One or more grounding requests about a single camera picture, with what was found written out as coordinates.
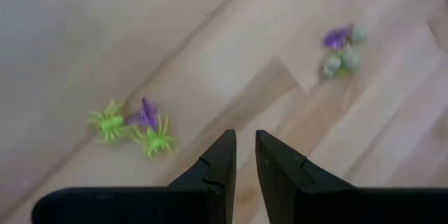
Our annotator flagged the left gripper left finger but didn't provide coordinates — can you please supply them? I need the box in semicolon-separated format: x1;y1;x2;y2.
167;129;238;224

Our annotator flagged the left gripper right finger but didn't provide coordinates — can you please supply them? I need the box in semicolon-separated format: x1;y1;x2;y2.
255;129;358;224

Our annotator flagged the green plastic spider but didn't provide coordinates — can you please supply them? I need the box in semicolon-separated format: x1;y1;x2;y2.
86;99;132;144
132;115;176;161

